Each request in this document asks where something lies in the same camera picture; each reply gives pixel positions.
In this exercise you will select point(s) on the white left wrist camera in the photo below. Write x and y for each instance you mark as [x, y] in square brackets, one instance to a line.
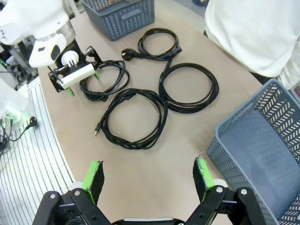
[77, 76]

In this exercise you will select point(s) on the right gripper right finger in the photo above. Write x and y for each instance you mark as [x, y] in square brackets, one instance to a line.
[201, 178]

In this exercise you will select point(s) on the person in white sweatshirt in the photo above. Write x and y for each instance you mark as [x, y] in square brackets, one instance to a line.
[253, 35]

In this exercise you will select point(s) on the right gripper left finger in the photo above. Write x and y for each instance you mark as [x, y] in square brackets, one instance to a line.
[93, 178]

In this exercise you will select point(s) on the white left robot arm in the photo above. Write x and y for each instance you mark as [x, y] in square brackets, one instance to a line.
[30, 21]

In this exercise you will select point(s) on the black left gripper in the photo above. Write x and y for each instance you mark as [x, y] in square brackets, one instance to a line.
[82, 58]

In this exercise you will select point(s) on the white slotted base plate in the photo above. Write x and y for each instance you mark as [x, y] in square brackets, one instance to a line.
[28, 175]

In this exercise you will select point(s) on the grey plastic lattice basket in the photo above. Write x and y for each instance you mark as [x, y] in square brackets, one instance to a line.
[131, 25]
[246, 145]

